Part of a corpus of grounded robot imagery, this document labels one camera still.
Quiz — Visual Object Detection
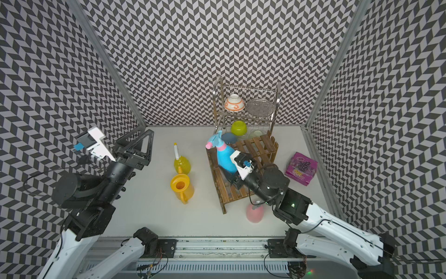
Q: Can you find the pale green bowl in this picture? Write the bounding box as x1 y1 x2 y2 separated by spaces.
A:
249 130 264 139

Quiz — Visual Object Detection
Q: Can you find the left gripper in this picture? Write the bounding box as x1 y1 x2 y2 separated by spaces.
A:
98 125 154 201

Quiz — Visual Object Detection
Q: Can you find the yellow spray bottle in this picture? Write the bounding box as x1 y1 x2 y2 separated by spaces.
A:
174 143 191 174

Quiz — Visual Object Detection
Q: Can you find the metal dish rack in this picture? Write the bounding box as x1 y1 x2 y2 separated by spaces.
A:
211 76 282 139

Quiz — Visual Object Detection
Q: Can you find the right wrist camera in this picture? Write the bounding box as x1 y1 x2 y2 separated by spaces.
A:
230 151 254 180

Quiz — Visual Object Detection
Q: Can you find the pink spray bottle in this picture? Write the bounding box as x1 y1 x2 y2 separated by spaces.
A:
246 204 264 223

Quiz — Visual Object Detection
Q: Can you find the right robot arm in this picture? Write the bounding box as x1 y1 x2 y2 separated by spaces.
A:
223 164 395 279

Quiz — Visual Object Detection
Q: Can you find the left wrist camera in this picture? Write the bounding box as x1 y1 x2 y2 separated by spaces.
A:
73 127 116 162

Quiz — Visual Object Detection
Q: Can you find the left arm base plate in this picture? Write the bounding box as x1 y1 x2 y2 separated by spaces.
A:
154 238 178 259

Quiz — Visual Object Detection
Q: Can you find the blue bowl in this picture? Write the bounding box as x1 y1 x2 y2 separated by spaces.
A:
221 133 238 144

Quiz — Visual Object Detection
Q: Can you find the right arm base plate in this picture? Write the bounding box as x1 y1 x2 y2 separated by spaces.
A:
266 238 304 259

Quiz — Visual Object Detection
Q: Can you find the glass plate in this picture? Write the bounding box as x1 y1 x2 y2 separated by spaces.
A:
246 99 275 118

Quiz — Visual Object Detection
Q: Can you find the yellow watering can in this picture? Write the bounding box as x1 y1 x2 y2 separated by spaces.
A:
170 170 195 204

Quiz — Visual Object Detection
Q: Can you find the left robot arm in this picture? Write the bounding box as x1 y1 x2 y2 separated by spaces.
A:
39 127 154 279

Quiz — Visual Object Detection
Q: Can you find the blue spray bottle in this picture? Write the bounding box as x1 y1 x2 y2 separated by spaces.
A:
205 131 237 174

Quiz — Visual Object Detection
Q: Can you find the wooden slatted shelf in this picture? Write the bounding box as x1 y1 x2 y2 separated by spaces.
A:
206 138 284 215

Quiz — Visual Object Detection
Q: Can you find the orange patterned bowl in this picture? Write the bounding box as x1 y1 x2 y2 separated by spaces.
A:
224 94 245 112

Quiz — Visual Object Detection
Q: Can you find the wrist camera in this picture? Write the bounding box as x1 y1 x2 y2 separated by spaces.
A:
73 127 116 162
230 151 254 180

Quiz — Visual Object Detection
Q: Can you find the purple box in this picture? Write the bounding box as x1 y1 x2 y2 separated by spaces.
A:
285 152 318 186

